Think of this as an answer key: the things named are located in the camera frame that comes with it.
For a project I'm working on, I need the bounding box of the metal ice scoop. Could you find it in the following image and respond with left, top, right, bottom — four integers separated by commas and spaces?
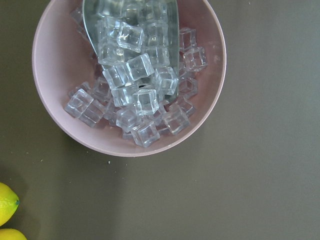
82, 0, 179, 106

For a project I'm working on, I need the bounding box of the clear ice cube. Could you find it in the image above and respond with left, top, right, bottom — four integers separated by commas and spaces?
183, 46, 208, 72
130, 120, 160, 148
116, 22, 145, 53
162, 104, 190, 135
125, 53, 155, 81
102, 63, 134, 90
133, 88, 159, 116
64, 88, 94, 119

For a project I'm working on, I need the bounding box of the pink bowl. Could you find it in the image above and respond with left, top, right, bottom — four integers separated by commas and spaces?
32, 0, 227, 157

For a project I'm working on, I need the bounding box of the yellow lemon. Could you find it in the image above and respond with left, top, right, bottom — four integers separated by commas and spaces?
0, 182, 20, 226
0, 228, 27, 240

